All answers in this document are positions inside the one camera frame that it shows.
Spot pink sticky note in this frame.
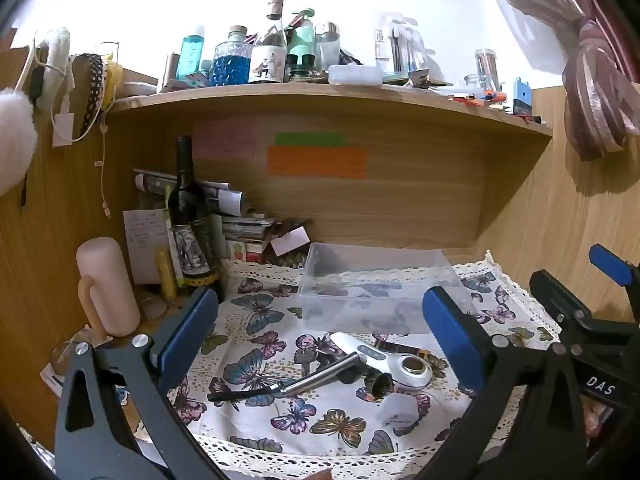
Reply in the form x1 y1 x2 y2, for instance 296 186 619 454
194 119 256 160

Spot clear glass jar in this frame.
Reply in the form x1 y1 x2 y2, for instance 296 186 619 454
316 22 342 68

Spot black lace headband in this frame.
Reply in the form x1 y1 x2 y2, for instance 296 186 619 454
70 52 106 141

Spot white plastic case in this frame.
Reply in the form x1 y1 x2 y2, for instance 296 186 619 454
328 65 382 86

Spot white cable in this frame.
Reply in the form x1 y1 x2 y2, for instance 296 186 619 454
95 110 112 218

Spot clear glass cylinder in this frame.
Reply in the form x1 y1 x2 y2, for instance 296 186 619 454
475 49 500 92

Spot blue liquid plastic bottle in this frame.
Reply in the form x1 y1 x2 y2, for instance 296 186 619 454
177 25 206 81

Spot black round cap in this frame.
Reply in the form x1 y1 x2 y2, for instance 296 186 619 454
367 372 396 401

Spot pink striped curtain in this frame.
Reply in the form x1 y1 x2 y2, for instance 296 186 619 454
472 0 640 162

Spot white handheld massager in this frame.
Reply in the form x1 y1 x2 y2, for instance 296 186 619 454
331 331 433 391

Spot faceted blue glass bottle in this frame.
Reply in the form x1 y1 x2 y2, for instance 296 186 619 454
214 26 252 87

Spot dark case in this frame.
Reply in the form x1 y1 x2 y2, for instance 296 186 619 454
375 341 431 357

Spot orange sticky note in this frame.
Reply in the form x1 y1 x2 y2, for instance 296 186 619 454
267 146 367 179

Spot round grey disc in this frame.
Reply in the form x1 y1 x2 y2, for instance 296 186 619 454
139 296 169 319

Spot dark wine bottle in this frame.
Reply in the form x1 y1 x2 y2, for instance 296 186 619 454
166 135 224 301

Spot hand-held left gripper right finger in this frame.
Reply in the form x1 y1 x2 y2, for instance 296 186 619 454
405 285 588 480

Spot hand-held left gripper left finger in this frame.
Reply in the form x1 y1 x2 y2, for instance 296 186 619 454
54 286 228 480

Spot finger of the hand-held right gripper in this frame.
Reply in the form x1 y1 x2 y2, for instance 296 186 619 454
587 244 640 311
529 269 640 347

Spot clear labelled glass bottle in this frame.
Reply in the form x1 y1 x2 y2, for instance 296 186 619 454
248 0 289 84

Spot white fluffy ball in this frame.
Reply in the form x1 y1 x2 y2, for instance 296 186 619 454
0 87 38 193

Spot butterfly print tablecloth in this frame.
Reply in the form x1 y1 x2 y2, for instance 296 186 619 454
165 252 563 476

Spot green sticky note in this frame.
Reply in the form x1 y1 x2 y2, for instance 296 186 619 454
274 132 347 147

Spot clear plastic packaging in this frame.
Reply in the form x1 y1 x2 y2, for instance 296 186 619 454
374 11 426 73

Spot white note paper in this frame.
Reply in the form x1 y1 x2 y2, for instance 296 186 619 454
123 208 173 286

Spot white paper tag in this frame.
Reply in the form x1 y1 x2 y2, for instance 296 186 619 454
52 112 75 148

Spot pale pink card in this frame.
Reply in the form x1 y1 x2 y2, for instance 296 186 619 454
270 225 310 256

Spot yellow headband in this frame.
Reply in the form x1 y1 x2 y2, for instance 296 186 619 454
102 42 124 108

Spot blue plastic holder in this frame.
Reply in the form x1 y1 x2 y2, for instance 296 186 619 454
512 77 532 113

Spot dark green binoculars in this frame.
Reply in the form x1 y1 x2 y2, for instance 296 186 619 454
286 54 321 80

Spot green spray bottle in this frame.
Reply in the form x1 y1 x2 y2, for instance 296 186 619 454
289 8 317 58

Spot orange and black tool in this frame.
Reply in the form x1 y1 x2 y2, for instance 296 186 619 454
452 91 508 107

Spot silver-handled black wand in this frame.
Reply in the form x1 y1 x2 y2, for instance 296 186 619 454
206 352 362 403

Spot white fluffy headband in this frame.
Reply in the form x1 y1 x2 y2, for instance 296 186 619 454
35 27 73 111

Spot yellow tube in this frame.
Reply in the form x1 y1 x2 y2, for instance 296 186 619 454
156 249 178 298

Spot clear plastic storage box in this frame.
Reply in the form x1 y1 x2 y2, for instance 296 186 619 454
298 242 476 336

